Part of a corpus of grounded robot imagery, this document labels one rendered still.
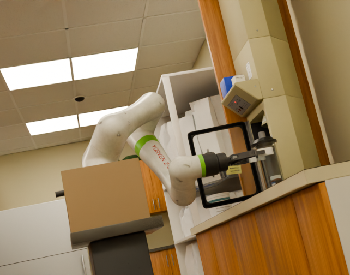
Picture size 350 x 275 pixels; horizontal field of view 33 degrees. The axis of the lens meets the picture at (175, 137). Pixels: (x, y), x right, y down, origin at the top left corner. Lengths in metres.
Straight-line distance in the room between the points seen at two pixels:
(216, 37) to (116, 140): 1.17
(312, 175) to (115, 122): 0.90
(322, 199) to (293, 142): 1.15
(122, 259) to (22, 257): 5.41
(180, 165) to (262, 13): 0.97
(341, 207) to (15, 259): 6.14
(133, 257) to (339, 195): 0.81
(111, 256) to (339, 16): 1.57
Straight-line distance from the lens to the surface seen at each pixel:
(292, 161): 2.73
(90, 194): 2.13
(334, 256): 1.64
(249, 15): 2.89
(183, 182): 2.32
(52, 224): 7.47
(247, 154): 2.32
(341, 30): 2.93
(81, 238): 2.04
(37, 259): 7.46
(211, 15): 3.27
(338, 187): 1.64
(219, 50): 3.20
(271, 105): 2.76
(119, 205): 2.13
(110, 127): 2.24
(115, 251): 2.11
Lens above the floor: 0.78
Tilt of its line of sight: 12 degrees up
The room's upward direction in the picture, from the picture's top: 12 degrees counter-clockwise
